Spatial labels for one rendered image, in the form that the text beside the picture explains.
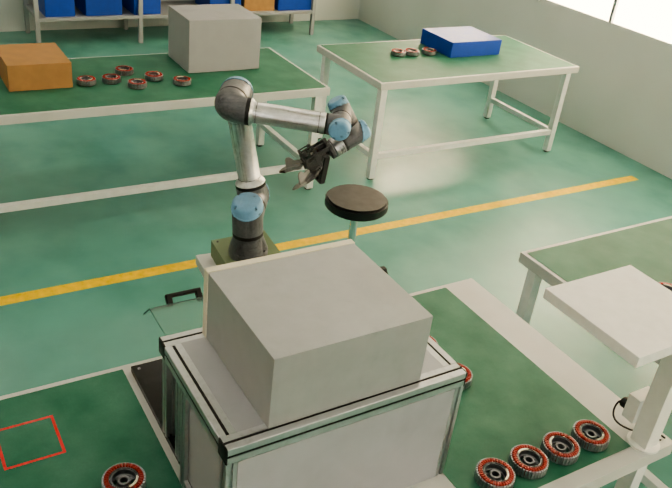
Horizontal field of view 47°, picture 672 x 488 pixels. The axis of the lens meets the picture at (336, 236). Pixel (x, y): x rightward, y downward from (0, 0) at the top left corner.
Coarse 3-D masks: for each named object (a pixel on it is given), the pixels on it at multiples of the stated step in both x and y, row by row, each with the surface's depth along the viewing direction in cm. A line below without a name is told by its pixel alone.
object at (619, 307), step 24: (552, 288) 226; (576, 288) 227; (600, 288) 229; (624, 288) 231; (648, 288) 232; (576, 312) 217; (600, 312) 218; (624, 312) 219; (648, 312) 220; (600, 336) 211; (624, 336) 208; (648, 336) 210; (648, 360) 204; (624, 408) 238; (648, 408) 232; (648, 432) 234
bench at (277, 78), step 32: (96, 64) 492; (128, 64) 499; (160, 64) 506; (288, 64) 536; (0, 96) 428; (32, 96) 433; (64, 96) 439; (96, 96) 444; (128, 96) 450; (160, 96) 455; (192, 96) 461; (256, 96) 478; (288, 96) 489; (320, 96) 506; (256, 128) 591; (96, 192) 459; (128, 192) 469
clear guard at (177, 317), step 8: (168, 304) 222; (176, 304) 223; (184, 304) 223; (192, 304) 224; (200, 304) 224; (144, 312) 225; (152, 312) 218; (160, 312) 218; (168, 312) 219; (176, 312) 219; (184, 312) 220; (192, 312) 220; (200, 312) 221; (160, 320) 215; (168, 320) 216; (176, 320) 216; (184, 320) 216; (192, 320) 217; (200, 320) 217; (168, 328) 212; (176, 328) 213; (184, 328) 213; (192, 328) 214
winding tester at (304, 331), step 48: (240, 288) 188; (288, 288) 191; (336, 288) 193; (384, 288) 195; (240, 336) 181; (288, 336) 174; (336, 336) 176; (384, 336) 181; (240, 384) 186; (288, 384) 172; (336, 384) 181; (384, 384) 190
